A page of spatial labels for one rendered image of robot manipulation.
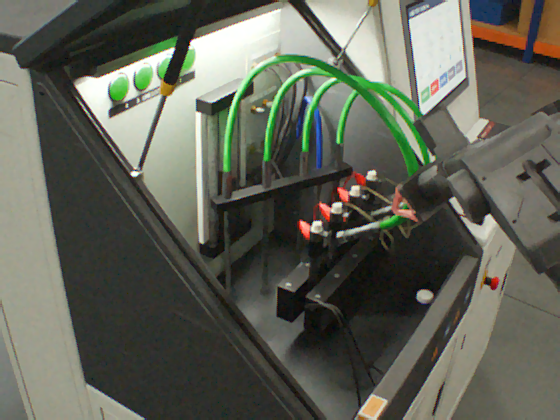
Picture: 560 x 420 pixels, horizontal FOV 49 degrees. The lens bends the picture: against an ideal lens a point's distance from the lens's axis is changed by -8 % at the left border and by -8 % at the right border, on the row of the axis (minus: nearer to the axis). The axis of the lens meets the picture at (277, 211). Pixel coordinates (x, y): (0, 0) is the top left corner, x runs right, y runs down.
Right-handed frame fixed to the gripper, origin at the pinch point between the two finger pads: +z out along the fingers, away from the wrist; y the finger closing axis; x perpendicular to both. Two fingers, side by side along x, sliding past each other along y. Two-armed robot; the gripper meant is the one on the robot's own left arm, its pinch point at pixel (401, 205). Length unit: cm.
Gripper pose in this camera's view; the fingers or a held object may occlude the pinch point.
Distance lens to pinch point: 110.1
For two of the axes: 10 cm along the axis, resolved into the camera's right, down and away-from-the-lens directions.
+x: 5.7, 8.2, -0.2
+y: -7.3, 4.9, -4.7
